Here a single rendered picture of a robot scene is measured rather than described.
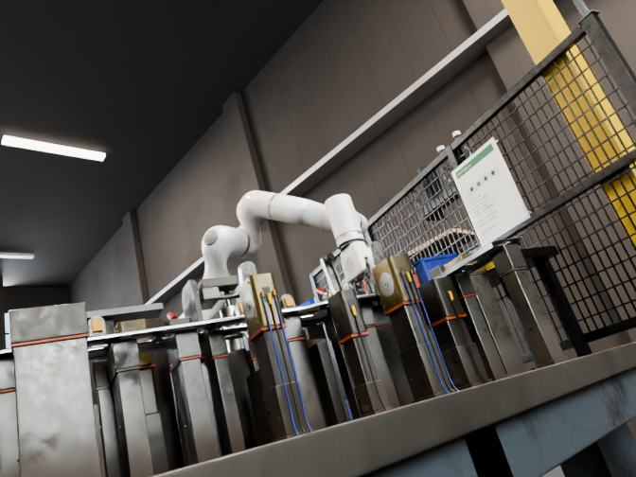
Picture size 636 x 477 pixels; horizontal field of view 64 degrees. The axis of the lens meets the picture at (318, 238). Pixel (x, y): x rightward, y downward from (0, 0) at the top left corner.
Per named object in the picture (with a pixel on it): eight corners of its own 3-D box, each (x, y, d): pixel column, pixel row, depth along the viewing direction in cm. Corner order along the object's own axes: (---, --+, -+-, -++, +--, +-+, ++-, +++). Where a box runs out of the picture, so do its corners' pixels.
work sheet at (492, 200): (530, 217, 161) (492, 136, 172) (482, 247, 179) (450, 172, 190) (534, 217, 162) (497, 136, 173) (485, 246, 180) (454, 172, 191)
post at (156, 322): (167, 479, 121) (143, 319, 135) (163, 481, 125) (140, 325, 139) (187, 473, 124) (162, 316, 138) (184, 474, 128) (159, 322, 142)
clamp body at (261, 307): (292, 444, 93) (252, 270, 106) (271, 450, 103) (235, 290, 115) (324, 434, 97) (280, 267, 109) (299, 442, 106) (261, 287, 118)
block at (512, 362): (509, 379, 133) (460, 254, 146) (488, 385, 140) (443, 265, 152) (530, 373, 137) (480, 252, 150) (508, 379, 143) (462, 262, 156)
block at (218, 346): (232, 460, 109) (207, 330, 120) (223, 463, 115) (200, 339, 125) (250, 454, 111) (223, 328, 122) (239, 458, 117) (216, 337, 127)
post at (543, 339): (556, 365, 109) (503, 244, 119) (538, 370, 113) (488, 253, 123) (570, 361, 112) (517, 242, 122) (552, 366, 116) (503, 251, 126)
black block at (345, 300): (383, 417, 105) (344, 286, 116) (360, 424, 113) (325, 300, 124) (403, 412, 108) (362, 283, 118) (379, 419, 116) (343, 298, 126)
